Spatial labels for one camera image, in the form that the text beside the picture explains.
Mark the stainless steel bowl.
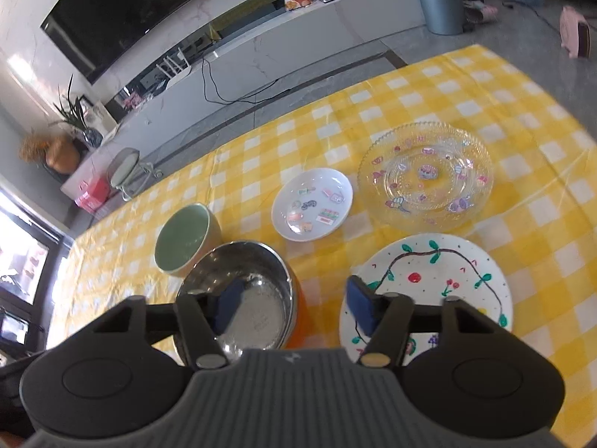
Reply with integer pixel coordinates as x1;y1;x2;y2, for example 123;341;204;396
178;241;299;362

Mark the white painted floral plate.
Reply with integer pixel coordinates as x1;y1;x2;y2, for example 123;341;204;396
338;233;514;367

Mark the green ceramic bowl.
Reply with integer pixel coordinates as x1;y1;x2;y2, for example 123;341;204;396
154;203;223;278

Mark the small white sticker plate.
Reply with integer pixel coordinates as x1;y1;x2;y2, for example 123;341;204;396
271;168;354;243

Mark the clear glass sticker plate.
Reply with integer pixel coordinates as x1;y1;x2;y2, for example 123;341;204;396
357;121;494;234

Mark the grey cushioned stool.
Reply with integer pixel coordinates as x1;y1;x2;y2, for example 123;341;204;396
106;148;163;202

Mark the pink storage box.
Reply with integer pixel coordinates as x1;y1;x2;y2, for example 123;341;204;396
75;175;111;214

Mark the yellow checkered tablecloth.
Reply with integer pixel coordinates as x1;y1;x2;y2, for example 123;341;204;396
49;45;596;447

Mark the blue glass vase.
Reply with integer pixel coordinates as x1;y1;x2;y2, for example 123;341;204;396
82;127;103;149

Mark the orange pumpkin vase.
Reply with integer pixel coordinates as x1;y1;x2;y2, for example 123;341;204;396
46;136;81;175

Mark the white wifi router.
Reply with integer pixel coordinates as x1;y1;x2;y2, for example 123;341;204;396
156;49;191;89

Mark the long white tv cabinet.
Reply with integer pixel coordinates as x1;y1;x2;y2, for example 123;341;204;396
61;0;424;199

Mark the pink small heater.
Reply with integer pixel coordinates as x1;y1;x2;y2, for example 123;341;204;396
560;5;591;59

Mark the black power cable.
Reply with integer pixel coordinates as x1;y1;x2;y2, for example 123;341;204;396
199;55;300;105

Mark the black wall television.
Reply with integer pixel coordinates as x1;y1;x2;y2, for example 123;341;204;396
40;0;189;84

